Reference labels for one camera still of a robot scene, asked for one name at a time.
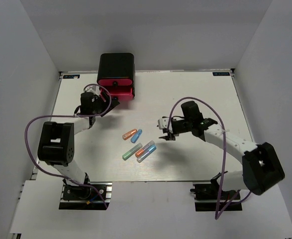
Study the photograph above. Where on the green capped marker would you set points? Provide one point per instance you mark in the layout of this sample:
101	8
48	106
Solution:
132	151

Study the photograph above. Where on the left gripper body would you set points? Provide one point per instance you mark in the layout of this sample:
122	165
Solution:
100	106

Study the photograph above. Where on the pink top drawer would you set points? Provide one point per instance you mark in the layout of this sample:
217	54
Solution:
114	82

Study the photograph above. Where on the blue table sticker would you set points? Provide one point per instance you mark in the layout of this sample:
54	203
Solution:
73	76
221	74

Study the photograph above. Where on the orange capped marker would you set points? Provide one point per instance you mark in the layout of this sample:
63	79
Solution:
129	134

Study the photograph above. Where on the orange clear-capped marker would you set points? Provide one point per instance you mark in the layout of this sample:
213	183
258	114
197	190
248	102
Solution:
142	150

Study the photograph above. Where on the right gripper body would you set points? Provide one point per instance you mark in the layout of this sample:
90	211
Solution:
181	126

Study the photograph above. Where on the blue clear-capped marker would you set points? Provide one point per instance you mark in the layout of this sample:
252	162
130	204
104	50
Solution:
147	152

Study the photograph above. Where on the blue capped marker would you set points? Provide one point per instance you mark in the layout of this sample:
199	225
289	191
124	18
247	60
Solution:
136	136

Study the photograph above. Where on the right blue table sticker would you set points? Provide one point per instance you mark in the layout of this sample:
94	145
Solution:
221	74

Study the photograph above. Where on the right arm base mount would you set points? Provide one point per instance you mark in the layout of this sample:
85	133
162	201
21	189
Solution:
205	195

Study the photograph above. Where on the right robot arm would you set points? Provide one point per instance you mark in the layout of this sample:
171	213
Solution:
261	168

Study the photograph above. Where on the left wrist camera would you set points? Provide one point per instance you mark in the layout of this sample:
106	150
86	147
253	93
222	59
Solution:
92	89

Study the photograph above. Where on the black drawer cabinet shell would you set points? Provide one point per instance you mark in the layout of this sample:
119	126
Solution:
117	65

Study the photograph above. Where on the pink drawer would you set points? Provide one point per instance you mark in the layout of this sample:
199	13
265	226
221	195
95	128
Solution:
122	93
114	82

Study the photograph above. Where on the left blue table sticker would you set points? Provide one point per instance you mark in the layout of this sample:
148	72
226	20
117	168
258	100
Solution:
73	76

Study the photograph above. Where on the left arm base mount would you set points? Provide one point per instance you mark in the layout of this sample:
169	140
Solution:
85	199

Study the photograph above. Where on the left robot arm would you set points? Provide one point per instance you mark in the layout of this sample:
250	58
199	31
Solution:
57	141

